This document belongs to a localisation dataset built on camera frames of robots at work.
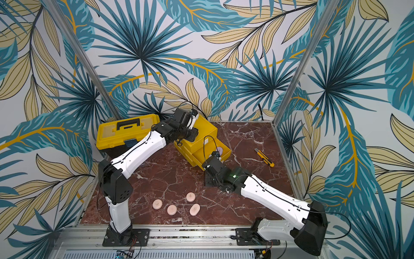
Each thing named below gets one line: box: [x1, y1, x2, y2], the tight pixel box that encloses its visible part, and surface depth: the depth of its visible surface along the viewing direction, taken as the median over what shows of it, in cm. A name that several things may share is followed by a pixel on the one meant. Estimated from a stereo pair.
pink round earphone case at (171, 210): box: [166, 204, 178, 216], surface depth 81 cm
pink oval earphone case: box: [189, 202, 202, 217], surface depth 81 cm
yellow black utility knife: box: [254, 147, 275, 168], surface depth 102 cm
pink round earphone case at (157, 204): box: [152, 199, 163, 210], surface depth 83 cm
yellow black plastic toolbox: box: [95, 113, 161, 159], surface depth 93 cm
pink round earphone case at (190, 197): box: [186, 192, 196, 203], surface depth 86 cm
